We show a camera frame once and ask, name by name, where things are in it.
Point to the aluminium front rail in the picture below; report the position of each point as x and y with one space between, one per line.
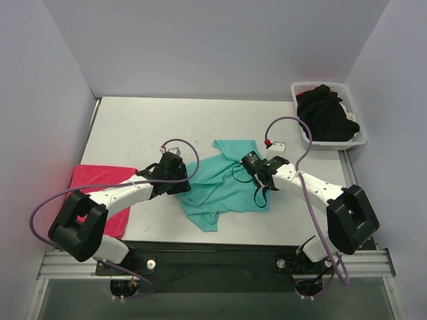
363 263

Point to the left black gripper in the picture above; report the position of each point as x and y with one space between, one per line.
180 182

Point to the white garment in basket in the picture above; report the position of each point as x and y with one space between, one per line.
349 115

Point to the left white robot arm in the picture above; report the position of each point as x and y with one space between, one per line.
79 227

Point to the teal t shirt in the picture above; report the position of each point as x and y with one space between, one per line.
222 185

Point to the aluminium right side rail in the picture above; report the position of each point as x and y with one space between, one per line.
350 179

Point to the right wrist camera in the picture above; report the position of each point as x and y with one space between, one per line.
274 148

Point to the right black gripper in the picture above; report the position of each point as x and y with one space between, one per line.
261 186

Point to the aluminium left side rail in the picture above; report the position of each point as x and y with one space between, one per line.
93 117

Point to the black t shirt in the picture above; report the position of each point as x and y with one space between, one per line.
320 110

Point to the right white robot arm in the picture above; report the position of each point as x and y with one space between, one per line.
351 220

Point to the white plastic laundry basket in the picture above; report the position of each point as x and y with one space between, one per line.
343 93

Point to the aluminium rail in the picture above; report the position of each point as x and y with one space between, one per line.
93 117
350 179
363 263

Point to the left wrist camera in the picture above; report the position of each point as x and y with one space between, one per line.
173 150

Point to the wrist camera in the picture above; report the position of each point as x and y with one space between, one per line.
173 150
274 148

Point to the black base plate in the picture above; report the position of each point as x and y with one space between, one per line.
223 268

